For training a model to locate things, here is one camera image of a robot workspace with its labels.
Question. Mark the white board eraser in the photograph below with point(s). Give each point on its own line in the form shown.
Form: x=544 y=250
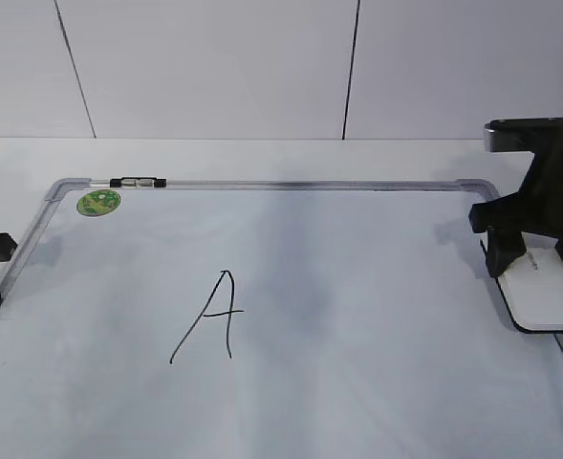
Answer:
x=528 y=296

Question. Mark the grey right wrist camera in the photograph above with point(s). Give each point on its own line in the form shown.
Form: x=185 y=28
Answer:
x=517 y=135

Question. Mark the round green magnet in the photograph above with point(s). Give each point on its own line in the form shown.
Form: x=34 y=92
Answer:
x=98 y=203

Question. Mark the white board with grey frame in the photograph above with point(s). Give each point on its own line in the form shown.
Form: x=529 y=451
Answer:
x=264 y=320

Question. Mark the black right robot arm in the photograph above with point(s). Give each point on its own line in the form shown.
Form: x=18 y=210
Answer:
x=537 y=206

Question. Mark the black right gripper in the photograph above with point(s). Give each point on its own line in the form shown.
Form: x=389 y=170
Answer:
x=536 y=207

